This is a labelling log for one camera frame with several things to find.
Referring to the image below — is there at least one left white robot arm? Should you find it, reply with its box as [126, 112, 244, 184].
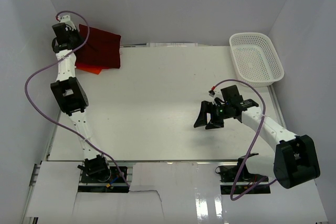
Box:
[50, 22, 111, 182]

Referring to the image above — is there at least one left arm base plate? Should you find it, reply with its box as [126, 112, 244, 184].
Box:
[77, 156, 129, 193]

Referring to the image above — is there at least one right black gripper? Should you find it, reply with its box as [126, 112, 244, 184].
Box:
[193, 101, 230, 130]

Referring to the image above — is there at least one white perforated plastic basket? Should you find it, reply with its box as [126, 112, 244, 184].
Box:
[229, 33, 285, 87]

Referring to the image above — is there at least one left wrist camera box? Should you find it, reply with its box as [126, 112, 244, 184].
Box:
[56, 14, 77, 30]

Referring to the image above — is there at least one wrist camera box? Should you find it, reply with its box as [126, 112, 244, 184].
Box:
[208, 86, 222, 99]
[56, 14, 77, 30]

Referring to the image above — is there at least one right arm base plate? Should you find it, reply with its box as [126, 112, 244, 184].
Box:
[215, 163, 271, 195]

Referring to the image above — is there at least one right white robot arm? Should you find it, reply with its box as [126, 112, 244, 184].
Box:
[194, 85, 321, 189]

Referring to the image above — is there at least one dark red t-shirt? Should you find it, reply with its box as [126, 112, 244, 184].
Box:
[75, 24, 121, 70]

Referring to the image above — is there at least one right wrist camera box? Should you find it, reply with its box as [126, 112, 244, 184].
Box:
[208, 86, 222, 99]

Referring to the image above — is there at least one folded orange t-shirt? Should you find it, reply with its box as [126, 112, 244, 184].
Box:
[76, 63, 102, 74]

